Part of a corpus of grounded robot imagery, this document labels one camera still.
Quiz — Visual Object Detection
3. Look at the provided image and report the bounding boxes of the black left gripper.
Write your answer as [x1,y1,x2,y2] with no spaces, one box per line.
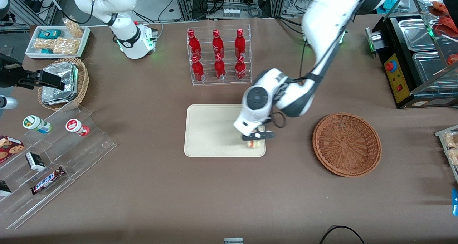
[244,127,276,142]

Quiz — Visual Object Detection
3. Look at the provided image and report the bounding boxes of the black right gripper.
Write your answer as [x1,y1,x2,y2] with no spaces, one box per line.
[0,54,66,91]

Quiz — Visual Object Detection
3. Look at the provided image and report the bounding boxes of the white rectangular snack tray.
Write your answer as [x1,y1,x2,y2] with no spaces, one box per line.
[25,25,91,60]

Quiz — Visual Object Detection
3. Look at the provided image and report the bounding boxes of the tan wicker basket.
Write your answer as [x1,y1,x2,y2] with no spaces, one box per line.
[37,57,90,111]

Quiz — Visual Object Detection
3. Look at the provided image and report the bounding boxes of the cream plastic tray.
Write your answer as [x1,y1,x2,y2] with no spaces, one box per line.
[184,104,266,158]

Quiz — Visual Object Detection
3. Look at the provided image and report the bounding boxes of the brown round wicker basket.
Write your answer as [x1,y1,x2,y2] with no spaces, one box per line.
[312,112,382,178]

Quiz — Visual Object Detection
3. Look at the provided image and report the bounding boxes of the white tray with snack bags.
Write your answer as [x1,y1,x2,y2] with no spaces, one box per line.
[434,125,458,184]

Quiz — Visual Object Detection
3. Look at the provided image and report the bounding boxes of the foil wrapped package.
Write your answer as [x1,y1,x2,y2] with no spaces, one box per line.
[41,90,78,106]
[42,62,79,95]

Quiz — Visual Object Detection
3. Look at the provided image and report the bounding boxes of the clear bag of puffed snacks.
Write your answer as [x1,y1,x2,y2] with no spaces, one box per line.
[34,38,58,51]
[53,37,81,55]
[62,18,84,38]

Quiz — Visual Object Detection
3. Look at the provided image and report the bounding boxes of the green lid yogurt bottle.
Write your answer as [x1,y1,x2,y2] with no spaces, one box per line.
[23,115,52,134]

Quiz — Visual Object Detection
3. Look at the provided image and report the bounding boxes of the teal snack box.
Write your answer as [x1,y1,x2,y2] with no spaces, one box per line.
[38,29,62,39]

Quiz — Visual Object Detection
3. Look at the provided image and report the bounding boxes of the red lid yogurt bottle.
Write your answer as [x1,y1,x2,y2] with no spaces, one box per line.
[65,118,91,137]

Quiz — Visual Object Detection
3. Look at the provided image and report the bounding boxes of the clear acrylic bottle rack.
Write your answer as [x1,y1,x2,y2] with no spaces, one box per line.
[186,24,253,86]

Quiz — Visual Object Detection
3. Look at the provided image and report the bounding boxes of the red cola bottle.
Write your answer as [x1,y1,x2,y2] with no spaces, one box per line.
[235,55,247,81]
[191,55,205,82]
[214,54,226,81]
[187,29,201,60]
[234,29,247,59]
[212,29,225,60]

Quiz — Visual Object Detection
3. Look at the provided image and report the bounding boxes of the red cookie box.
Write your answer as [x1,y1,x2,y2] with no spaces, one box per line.
[0,135,25,164]

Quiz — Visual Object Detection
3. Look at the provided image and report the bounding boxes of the small black white box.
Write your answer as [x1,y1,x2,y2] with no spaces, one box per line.
[25,152,46,172]

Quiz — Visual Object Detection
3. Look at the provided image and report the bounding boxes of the clear acrylic step display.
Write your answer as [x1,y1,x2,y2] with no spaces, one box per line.
[0,104,117,230]

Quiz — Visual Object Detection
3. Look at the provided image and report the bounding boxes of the snickers chocolate bar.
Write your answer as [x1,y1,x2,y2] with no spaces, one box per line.
[30,166,66,195]

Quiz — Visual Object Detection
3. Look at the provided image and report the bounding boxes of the black food warmer machine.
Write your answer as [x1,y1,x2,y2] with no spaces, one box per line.
[365,0,458,109]

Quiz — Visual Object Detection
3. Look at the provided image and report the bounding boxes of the steel warmer pan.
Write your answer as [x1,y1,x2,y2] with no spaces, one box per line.
[413,52,458,91]
[398,18,436,52]

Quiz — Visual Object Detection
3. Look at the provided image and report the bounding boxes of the clear bag of fried snacks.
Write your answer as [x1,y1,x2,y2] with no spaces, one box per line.
[445,148,458,166]
[443,131,458,149]

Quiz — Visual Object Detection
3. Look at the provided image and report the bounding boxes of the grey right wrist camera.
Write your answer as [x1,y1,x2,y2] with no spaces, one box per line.
[0,96,19,111]

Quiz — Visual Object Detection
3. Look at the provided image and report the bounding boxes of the black floor cable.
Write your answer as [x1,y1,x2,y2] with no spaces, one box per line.
[318,225,366,244]

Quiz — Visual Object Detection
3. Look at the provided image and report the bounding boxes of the aluminium frame rack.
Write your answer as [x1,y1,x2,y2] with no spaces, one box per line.
[171,0,287,20]

